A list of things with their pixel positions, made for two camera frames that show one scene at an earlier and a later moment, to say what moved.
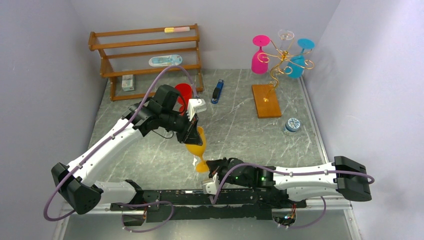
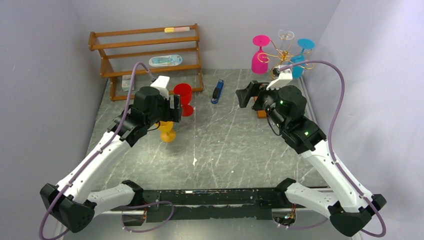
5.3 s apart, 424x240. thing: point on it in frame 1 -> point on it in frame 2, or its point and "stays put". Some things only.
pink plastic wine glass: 260,60 stays put
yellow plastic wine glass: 202,166 -> 168,134
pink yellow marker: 175,29 stays put
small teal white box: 127,82 stays put
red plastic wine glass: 185,92 stays put
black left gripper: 190,134 -> 175,115
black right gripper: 222,170 -> 253,96
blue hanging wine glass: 295,66 stays put
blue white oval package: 165,60 stays put
